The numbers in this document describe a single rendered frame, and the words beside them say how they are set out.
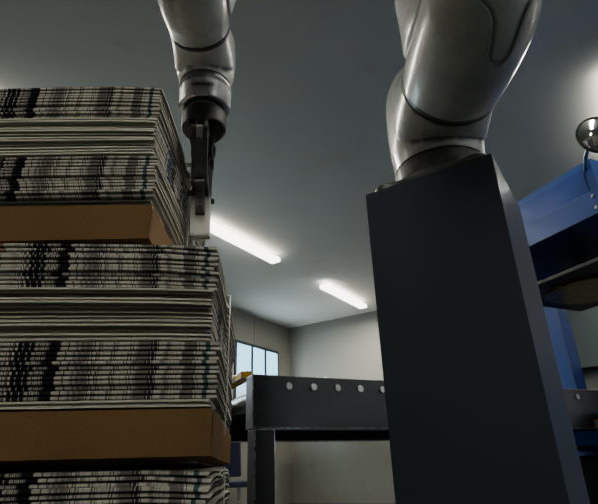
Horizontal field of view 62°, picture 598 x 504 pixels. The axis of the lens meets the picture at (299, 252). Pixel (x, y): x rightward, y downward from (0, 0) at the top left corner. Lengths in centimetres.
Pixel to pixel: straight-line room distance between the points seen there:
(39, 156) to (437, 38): 53
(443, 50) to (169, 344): 51
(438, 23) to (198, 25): 36
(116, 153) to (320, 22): 258
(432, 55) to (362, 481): 763
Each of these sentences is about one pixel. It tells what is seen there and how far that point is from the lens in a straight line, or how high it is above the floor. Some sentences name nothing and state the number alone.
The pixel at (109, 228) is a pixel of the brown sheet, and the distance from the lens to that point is 60.
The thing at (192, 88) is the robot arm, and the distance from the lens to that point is 89.
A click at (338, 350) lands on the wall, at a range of 846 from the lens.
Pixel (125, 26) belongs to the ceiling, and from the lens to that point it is 327.
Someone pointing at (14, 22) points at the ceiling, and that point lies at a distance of 347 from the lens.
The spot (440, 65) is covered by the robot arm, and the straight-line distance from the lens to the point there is 75.
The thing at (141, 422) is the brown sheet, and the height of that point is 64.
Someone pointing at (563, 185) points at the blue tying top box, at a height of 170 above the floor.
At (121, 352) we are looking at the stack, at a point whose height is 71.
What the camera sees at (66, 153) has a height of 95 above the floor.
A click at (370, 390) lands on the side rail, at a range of 132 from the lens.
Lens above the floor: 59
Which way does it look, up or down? 24 degrees up
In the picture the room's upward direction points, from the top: 2 degrees counter-clockwise
